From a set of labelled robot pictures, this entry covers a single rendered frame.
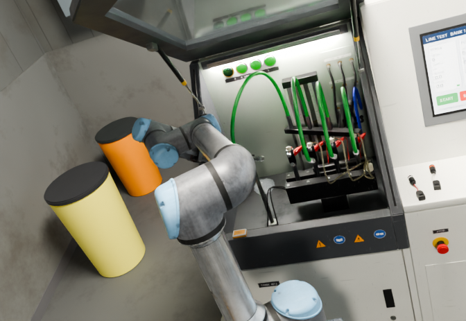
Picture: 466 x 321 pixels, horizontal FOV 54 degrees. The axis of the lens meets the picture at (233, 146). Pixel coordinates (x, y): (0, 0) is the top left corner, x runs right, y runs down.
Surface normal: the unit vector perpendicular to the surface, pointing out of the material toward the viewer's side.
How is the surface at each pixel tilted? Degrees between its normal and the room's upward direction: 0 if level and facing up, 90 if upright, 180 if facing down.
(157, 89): 90
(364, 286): 90
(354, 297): 90
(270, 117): 90
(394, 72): 76
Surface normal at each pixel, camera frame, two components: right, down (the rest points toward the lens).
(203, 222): 0.38, 0.25
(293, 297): -0.19, -0.87
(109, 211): 0.80, 0.10
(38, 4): -0.05, 0.51
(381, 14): -0.20, 0.32
